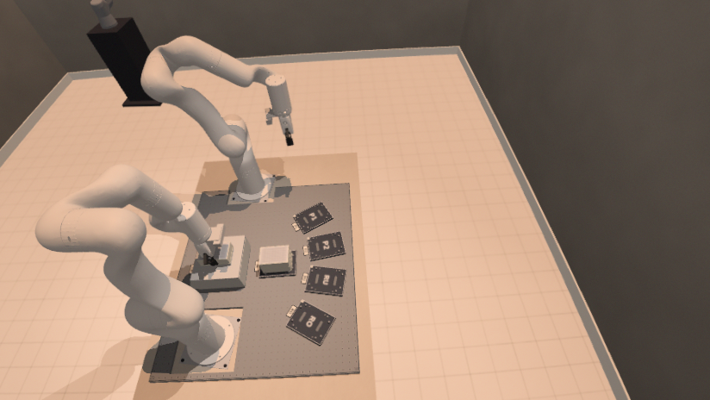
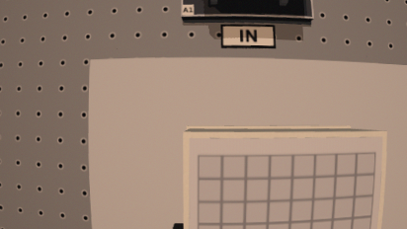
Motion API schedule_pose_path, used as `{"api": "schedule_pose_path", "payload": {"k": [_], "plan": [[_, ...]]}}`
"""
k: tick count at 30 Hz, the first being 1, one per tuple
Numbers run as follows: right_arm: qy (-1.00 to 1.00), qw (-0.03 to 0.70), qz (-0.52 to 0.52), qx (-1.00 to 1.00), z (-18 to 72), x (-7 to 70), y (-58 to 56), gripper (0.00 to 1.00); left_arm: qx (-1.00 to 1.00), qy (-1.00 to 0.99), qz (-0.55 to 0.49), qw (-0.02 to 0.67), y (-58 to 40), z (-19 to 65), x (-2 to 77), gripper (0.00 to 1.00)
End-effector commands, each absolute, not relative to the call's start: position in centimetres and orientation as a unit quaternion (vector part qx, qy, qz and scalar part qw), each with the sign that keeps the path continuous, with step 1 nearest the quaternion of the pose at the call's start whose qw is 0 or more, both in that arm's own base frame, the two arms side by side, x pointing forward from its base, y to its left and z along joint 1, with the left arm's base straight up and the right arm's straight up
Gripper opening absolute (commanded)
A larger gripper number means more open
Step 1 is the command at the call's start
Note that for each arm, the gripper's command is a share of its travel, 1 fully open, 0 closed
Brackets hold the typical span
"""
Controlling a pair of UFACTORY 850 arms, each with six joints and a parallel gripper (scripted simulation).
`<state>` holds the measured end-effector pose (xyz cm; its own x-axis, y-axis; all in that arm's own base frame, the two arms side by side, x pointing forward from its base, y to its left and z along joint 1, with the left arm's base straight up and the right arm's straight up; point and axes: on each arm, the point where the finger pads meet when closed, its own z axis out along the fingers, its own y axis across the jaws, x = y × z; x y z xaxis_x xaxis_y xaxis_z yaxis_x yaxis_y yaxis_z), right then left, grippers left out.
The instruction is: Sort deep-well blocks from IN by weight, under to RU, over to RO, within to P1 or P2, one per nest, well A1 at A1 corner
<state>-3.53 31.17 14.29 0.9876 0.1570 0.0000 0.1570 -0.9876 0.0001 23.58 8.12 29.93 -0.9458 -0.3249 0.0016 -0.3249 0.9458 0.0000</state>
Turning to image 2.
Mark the grey base plate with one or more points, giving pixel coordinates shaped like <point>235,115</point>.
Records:
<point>45,52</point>

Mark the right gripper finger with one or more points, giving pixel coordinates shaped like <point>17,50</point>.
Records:
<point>178,226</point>

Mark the dark grey nest plate with locator pegs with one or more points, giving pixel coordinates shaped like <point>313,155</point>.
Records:
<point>268,10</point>

